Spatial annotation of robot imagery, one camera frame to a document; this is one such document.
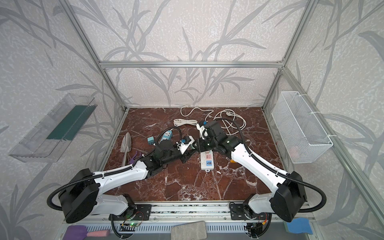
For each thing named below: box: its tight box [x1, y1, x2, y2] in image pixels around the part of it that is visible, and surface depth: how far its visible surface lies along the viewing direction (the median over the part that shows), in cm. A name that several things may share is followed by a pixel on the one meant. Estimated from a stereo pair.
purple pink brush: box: [63, 225, 110, 240], surface depth 68 cm
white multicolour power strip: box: [200, 150, 214, 172], surface depth 91 cm
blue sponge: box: [287, 217, 313, 235], surface depth 69 cm
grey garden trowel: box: [120, 132, 132, 166], surface depth 98 cm
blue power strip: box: [158, 130, 173, 144], surface depth 103 cm
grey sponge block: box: [171, 221, 207, 240], surface depth 68 cm
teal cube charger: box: [147, 136, 155, 145], surface depth 101 cm
